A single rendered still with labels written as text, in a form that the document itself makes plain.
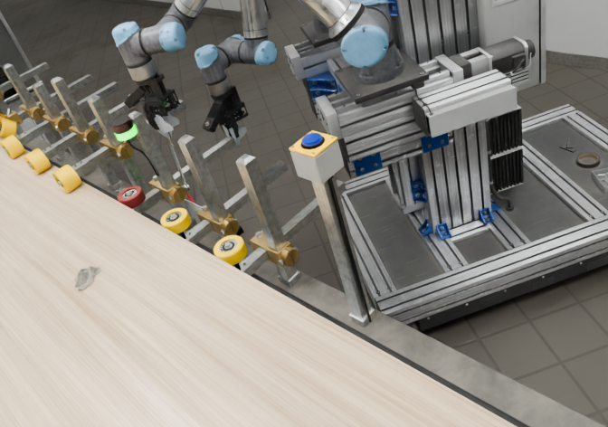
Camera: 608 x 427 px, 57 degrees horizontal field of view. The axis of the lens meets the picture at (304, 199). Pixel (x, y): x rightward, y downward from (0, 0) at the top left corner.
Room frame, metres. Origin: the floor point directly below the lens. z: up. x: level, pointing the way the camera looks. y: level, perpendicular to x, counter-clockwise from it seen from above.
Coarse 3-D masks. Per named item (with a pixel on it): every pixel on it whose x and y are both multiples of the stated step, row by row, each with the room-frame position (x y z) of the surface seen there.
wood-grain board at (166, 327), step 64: (0, 192) 1.82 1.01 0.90; (64, 192) 1.67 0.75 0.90; (0, 256) 1.41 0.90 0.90; (64, 256) 1.31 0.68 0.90; (128, 256) 1.21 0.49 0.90; (192, 256) 1.13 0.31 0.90; (0, 320) 1.12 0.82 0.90; (64, 320) 1.04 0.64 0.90; (128, 320) 0.97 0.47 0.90; (192, 320) 0.91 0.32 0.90; (256, 320) 0.85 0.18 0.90; (320, 320) 0.79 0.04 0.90; (0, 384) 0.90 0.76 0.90; (64, 384) 0.84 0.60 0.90; (128, 384) 0.79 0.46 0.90; (192, 384) 0.74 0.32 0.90; (256, 384) 0.69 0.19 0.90; (320, 384) 0.65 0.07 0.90; (384, 384) 0.61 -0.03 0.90
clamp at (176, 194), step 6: (150, 186) 1.61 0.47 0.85; (156, 186) 1.58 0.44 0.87; (174, 186) 1.54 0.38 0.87; (180, 186) 1.54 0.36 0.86; (162, 192) 1.56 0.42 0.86; (168, 192) 1.53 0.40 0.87; (174, 192) 1.52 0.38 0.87; (180, 192) 1.53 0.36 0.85; (168, 198) 1.52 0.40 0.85; (174, 198) 1.51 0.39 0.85; (180, 198) 1.52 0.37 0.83
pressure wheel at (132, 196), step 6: (132, 186) 1.56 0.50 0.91; (138, 186) 1.54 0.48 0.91; (120, 192) 1.55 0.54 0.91; (126, 192) 1.54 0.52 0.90; (132, 192) 1.53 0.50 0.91; (138, 192) 1.51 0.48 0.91; (120, 198) 1.51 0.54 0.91; (126, 198) 1.50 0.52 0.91; (132, 198) 1.49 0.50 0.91; (138, 198) 1.50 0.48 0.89; (144, 198) 1.51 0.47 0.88; (126, 204) 1.49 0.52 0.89; (132, 204) 1.49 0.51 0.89; (138, 204) 1.49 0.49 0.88
